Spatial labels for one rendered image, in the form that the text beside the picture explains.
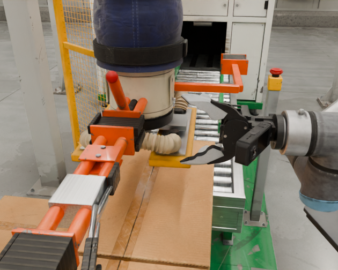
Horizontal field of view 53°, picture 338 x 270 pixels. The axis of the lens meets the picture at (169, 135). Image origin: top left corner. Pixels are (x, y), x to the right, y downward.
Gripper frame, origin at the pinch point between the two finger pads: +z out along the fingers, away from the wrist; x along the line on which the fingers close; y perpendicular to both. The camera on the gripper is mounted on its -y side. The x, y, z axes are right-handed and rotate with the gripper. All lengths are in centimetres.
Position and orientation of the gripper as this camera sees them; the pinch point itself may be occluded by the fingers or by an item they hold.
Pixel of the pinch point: (179, 132)
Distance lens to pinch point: 67.0
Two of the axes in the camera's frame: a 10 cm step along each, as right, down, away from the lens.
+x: 0.0, -8.9, -4.5
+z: -9.9, -0.5, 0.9
